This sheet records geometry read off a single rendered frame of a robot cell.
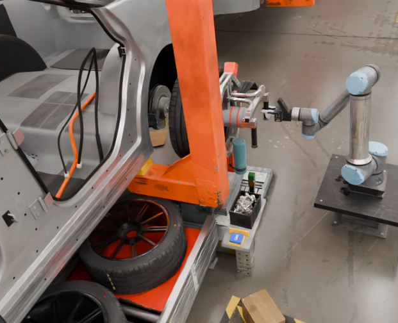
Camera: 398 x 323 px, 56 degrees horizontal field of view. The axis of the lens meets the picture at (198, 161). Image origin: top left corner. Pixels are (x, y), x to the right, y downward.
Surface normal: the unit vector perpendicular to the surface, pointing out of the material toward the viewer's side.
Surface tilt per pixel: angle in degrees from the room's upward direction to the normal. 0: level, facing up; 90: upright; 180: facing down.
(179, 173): 90
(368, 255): 0
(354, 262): 0
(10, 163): 88
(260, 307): 0
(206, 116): 90
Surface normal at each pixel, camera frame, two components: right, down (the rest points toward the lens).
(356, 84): -0.78, 0.36
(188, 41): -0.36, 0.60
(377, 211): -0.12, -0.79
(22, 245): 0.93, 0.15
